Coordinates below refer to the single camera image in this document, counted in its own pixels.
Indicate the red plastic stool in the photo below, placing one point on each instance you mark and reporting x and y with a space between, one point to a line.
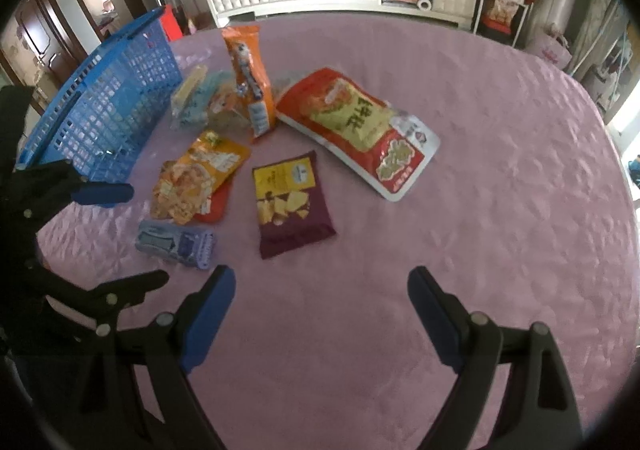
172 24

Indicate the purple chip bag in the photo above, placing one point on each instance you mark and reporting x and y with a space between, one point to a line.
290 210

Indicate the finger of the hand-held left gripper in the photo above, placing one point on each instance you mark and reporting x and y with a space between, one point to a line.
135 285
102 193

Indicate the tall orange snack packet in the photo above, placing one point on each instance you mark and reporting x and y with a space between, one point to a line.
250 64

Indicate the large red snack bag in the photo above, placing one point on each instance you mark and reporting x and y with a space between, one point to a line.
350 114

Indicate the pink quilted blanket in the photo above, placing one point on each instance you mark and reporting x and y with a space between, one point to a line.
450 230

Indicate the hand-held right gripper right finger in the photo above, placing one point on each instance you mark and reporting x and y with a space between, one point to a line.
432 325

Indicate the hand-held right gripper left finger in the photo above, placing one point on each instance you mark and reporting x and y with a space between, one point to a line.
210 320

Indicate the blue plastic mesh basket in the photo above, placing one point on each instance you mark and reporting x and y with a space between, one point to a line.
115 94

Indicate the small silver blue snack packet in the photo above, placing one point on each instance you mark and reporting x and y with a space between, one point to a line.
170 242

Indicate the clear wafer biscuit packet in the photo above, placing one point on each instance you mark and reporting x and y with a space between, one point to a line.
200 94

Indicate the brown wooden door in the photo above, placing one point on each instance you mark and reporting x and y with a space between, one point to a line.
40 39

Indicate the white paper roll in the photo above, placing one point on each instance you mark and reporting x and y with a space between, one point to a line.
425 4

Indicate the pink tote bag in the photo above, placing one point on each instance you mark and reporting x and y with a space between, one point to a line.
550 49

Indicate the orange yellow snack bag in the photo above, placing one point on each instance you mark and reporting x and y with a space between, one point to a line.
190 174

